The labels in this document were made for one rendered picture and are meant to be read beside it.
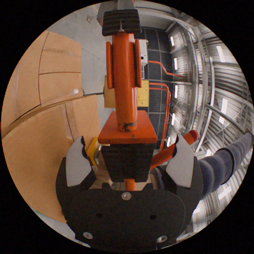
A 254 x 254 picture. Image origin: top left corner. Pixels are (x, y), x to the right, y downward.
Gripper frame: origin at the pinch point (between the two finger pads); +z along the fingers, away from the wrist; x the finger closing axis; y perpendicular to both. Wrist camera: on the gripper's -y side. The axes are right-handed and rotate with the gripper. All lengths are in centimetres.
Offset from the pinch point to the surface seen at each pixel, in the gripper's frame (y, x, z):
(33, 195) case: 2.7, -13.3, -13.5
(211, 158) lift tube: 17.5, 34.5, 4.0
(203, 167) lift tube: 16.7, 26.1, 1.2
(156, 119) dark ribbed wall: 455, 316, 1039
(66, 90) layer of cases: -8, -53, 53
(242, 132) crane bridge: 26, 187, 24
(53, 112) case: -3.8, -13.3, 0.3
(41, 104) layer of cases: -5, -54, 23
